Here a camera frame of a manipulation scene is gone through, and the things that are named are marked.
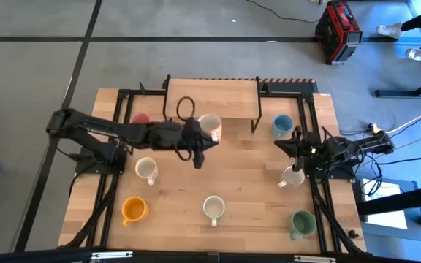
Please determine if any wooden shelf with black legs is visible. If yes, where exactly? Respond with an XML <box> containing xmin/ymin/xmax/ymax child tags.
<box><xmin>162</xmin><ymin>75</ymin><xmax>263</xmax><ymax>134</ymax></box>

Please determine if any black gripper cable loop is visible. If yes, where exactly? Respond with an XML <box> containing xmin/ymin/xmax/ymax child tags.
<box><xmin>175</xmin><ymin>96</ymin><xmax>197</xmax><ymax>123</ymax></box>

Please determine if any black desk foot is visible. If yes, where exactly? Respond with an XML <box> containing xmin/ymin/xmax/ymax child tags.
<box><xmin>374</xmin><ymin>71</ymin><xmax>421</xmax><ymax>99</ymax></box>

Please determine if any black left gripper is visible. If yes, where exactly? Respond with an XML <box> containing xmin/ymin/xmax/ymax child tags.
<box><xmin>148</xmin><ymin>116</ymin><xmax>220</xmax><ymax>169</ymax></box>

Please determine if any thin black cable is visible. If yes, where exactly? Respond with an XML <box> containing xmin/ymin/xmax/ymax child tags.
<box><xmin>352</xmin><ymin>153</ymin><xmax>421</xmax><ymax>166</ymax></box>

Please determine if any orange patterned white mug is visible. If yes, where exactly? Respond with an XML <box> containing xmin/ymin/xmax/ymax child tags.
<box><xmin>277</xmin><ymin>164</ymin><xmax>306</xmax><ymax>189</ymax></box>

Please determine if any light blue faceted mug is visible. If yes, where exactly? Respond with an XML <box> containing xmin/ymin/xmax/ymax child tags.
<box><xmin>271</xmin><ymin>113</ymin><xmax>295</xmax><ymax>139</ymax></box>

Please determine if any red black power station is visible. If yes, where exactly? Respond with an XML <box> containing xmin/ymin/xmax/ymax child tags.
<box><xmin>314</xmin><ymin>0</ymin><xmax>363</xmax><ymax>66</ymax></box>

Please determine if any plain green mug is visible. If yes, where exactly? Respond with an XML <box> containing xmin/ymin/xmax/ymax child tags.
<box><xmin>289</xmin><ymin>210</ymin><xmax>317</xmax><ymax>241</ymax></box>

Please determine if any plain pink mug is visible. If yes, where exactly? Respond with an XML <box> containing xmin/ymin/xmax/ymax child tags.
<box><xmin>129</xmin><ymin>112</ymin><xmax>151</xmax><ymax>124</ymax></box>

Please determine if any plain yellow mug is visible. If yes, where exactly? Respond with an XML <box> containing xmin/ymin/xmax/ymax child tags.
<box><xmin>121</xmin><ymin>196</ymin><xmax>150</xmax><ymax>228</ymax></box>

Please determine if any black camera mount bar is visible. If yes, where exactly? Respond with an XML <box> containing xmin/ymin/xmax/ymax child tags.
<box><xmin>0</xmin><ymin>246</ymin><xmax>421</xmax><ymax>263</ymax></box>

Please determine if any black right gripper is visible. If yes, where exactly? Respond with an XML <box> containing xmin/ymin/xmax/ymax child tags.
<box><xmin>273</xmin><ymin>126</ymin><xmax>321</xmax><ymax>172</ymax></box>

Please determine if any silver metal bracket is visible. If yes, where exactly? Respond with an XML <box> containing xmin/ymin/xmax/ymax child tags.
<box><xmin>293</xmin><ymin>255</ymin><xmax>336</xmax><ymax>263</ymax></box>
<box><xmin>91</xmin><ymin>251</ymin><xmax>134</xmax><ymax>260</ymax></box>

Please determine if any blue patterned white mug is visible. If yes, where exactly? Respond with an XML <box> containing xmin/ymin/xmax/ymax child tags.
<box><xmin>202</xmin><ymin>194</ymin><xmax>227</xmax><ymax>227</ymax></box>

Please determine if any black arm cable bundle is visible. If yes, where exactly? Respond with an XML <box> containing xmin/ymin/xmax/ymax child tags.
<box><xmin>311</xmin><ymin>178</ymin><xmax>365</xmax><ymax>255</ymax></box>
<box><xmin>64</xmin><ymin>174</ymin><xmax>120</xmax><ymax>249</ymax></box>

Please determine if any black table beam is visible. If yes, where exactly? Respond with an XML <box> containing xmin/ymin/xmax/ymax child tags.
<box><xmin>356</xmin><ymin>184</ymin><xmax>421</xmax><ymax>216</ymax></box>

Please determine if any red floral patterned mug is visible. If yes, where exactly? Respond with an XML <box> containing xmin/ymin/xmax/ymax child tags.
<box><xmin>134</xmin><ymin>156</ymin><xmax>159</xmax><ymax>186</ymax></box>

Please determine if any black aluminium table frame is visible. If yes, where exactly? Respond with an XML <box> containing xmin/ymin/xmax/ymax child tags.
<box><xmin>64</xmin><ymin>82</ymin><xmax>367</xmax><ymax>256</ymax></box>

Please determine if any yellow patterned white mug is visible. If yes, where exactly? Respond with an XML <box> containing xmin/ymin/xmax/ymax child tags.
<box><xmin>197</xmin><ymin>113</ymin><xmax>223</xmax><ymax>142</ymax></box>

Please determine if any black floor cable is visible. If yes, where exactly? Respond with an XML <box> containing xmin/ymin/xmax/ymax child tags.
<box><xmin>246</xmin><ymin>0</ymin><xmax>321</xmax><ymax>24</ymax></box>

